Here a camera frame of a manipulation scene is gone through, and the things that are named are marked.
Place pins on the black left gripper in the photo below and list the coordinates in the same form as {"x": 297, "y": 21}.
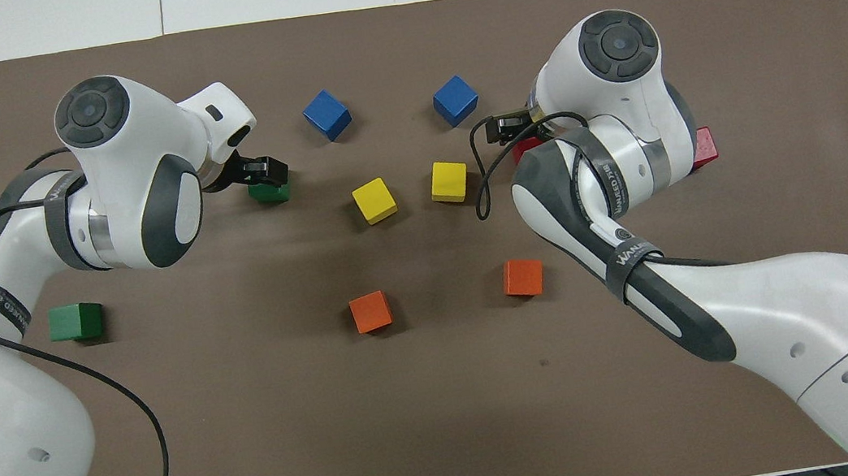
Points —
{"x": 229, "y": 177}

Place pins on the red wooden block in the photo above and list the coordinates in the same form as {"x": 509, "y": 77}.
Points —
{"x": 705, "y": 148}
{"x": 526, "y": 151}

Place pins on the green wooden block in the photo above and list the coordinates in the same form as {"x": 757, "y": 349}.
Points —
{"x": 76, "y": 321}
{"x": 272, "y": 195}

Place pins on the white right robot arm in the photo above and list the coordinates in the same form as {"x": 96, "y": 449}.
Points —
{"x": 811, "y": 318}

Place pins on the blue wooden block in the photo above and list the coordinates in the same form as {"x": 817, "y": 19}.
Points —
{"x": 327, "y": 115}
{"x": 455, "y": 100}

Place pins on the yellow wooden block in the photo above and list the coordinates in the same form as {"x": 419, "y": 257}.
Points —
{"x": 374, "y": 199}
{"x": 449, "y": 181}

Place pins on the orange wooden block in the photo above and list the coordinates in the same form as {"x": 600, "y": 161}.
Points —
{"x": 371, "y": 311}
{"x": 523, "y": 277}

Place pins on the brown paper table mat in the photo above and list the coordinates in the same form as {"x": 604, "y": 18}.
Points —
{"x": 449, "y": 431}

